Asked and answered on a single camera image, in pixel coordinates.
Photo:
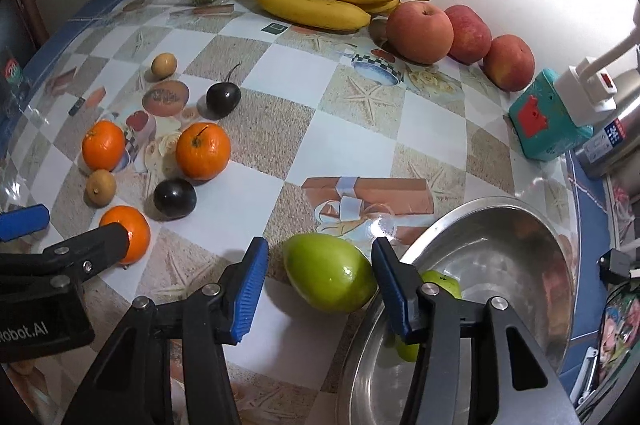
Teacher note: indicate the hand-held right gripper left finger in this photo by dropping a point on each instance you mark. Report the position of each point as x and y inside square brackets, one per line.
[247, 292]

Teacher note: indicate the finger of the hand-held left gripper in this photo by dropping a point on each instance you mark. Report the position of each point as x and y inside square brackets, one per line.
[95, 245]
[22, 222]

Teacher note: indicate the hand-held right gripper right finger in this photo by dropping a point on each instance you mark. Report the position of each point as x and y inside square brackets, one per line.
[392, 295]

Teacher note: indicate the orange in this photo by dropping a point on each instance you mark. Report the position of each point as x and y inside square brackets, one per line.
[102, 145]
[202, 151]
[132, 232]

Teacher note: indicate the stainless steel bowl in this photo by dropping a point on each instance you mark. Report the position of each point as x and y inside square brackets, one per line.
[500, 245]

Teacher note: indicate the brown kiwi lower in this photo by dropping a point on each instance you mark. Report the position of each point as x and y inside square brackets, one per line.
[100, 188]

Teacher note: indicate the printed checkered tablecloth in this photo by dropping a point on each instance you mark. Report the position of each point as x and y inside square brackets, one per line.
[280, 115]

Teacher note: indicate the small brown longan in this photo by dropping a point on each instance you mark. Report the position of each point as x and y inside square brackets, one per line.
[163, 65]

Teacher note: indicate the dark plum with stem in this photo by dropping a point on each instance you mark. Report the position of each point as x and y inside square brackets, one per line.
[223, 99]

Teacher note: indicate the brown wooden furniture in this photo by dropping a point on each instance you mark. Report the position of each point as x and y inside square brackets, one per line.
[27, 12]

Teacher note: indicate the black charger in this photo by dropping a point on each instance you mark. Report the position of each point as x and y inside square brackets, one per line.
[616, 266]

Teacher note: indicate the colourful printed bag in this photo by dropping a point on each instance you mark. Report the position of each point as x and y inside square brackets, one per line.
[617, 335]

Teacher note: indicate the teal box with red patch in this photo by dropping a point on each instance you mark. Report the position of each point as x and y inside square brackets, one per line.
[545, 120]

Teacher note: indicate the red apple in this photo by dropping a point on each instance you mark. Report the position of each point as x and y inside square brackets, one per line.
[510, 62]
[470, 32]
[419, 32]

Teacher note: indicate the stainless steel kettle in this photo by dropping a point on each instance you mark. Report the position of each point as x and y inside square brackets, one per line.
[622, 130]

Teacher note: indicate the white power plug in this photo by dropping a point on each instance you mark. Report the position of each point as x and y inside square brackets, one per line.
[590, 90]

